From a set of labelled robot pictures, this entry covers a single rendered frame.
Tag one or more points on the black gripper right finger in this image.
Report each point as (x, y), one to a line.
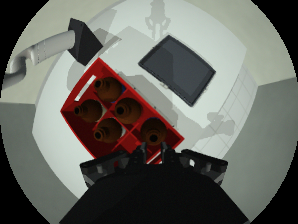
(203, 164)

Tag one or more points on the brown glass bottle with cream label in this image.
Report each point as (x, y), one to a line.
(90, 110)

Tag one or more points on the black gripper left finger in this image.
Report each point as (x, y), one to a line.
(103, 166)

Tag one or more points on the red crate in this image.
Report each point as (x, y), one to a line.
(85, 131)

